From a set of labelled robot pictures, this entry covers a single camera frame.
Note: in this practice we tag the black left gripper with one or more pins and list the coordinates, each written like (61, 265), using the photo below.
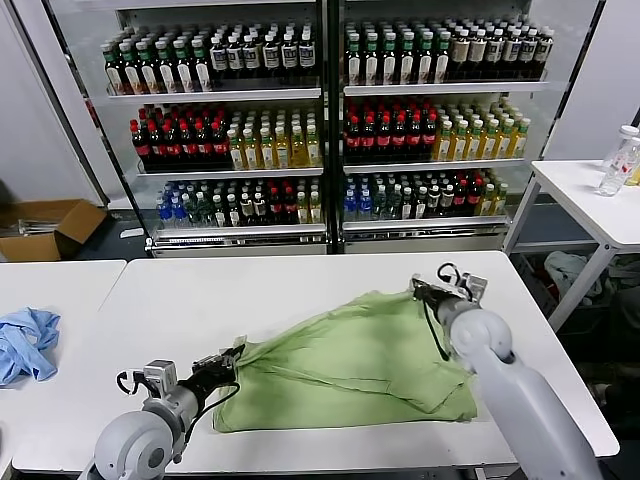
(212, 372)

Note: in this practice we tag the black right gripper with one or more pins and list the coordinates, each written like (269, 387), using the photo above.
(442, 299)

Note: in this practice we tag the light green polo shirt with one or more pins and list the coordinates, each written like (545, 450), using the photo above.
(350, 370)

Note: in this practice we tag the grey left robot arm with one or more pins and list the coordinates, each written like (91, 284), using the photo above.
(135, 445)

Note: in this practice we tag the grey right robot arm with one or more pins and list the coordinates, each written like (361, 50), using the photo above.
(520, 390)

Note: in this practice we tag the small dark bottle white cap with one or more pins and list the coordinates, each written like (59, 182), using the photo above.
(260, 211)
(246, 211)
(434, 203)
(219, 212)
(420, 204)
(233, 212)
(447, 202)

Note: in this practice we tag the cola bottle red cap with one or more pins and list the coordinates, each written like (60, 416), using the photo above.
(171, 143)
(140, 145)
(352, 137)
(156, 144)
(290, 209)
(218, 142)
(414, 137)
(398, 137)
(187, 143)
(202, 142)
(473, 200)
(368, 137)
(460, 200)
(429, 136)
(275, 209)
(383, 137)

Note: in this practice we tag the blue water bottle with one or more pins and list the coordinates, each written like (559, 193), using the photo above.
(161, 212)
(350, 207)
(365, 207)
(177, 212)

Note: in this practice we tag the yellow juice bottle white cap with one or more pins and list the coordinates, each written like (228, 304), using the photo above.
(282, 151)
(490, 143)
(315, 210)
(302, 210)
(487, 201)
(235, 152)
(505, 142)
(297, 151)
(500, 200)
(458, 145)
(266, 152)
(520, 141)
(474, 144)
(443, 145)
(312, 150)
(251, 152)

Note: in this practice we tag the white cloth pile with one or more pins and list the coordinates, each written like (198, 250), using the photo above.
(570, 272)

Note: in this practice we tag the small white floor object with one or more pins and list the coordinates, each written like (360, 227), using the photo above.
(131, 233)

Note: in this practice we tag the white side table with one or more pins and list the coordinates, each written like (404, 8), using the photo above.
(575, 200)

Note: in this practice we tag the pale cloth pile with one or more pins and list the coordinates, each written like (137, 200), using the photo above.
(622, 280)

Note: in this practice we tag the beverage display shelf unit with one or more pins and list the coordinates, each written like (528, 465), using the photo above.
(215, 95)
(440, 90)

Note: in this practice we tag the crumpled light blue shirt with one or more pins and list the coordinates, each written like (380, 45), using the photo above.
(25, 345)

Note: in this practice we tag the clear plastic bottle white cap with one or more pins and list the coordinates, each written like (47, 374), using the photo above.
(620, 150)
(611, 182)

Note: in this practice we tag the dark tea bottle green cap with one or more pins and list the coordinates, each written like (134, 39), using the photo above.
(370, 65)
(149, 74)
(353, 65)
(202, 71)
(425, 65)
(184, 72)
(166, 73)
(441, 64)
(407, 65)
(389, 65)
(131, 74)
(113, 75)

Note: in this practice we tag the open cardboard box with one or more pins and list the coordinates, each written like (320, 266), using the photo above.
(30, 247)

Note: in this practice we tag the silver metal bars bundle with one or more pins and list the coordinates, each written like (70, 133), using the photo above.
(40, 227)

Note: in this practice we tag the dark drink bottle beige label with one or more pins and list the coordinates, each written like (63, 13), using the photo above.
(459, 55)
(476, 55)

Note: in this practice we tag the yellow drink bottle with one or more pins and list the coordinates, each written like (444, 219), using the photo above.
(634, 176)

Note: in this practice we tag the dark drink bottle blue label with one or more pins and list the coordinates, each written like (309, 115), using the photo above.
(510, 53)
(289, 56)
(218, 60)
(493, 54)
(235, 59)
(527, 52)
(251, 58)
(306, 56)
(542, 51)
(270, 57)

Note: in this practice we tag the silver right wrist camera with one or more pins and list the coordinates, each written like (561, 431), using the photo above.
(475, 287)

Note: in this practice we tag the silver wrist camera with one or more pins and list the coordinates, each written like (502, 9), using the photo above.
(160, 375)
(475, 287)

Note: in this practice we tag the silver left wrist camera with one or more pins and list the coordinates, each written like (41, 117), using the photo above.
(160, 375)

